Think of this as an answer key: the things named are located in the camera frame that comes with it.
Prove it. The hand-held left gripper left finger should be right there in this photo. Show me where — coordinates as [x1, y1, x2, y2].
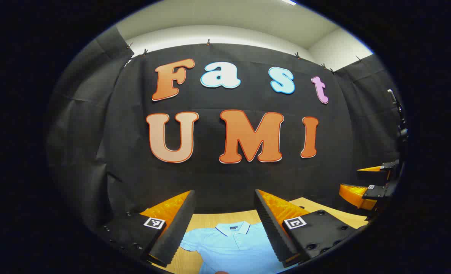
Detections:
[96, 190, 196, 268]

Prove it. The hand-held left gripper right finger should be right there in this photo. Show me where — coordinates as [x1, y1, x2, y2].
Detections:
[253, 189, 370, 268]

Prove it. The light blue T-shirt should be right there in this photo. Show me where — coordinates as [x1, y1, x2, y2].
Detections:
[179, 221, 287, 274]

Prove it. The black backdrop cloth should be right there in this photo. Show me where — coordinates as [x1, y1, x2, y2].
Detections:
[46, 27, 405, 233]

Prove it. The row of small backdrop clips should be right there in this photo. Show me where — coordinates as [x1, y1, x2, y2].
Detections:
[126, 38, 363, 75]

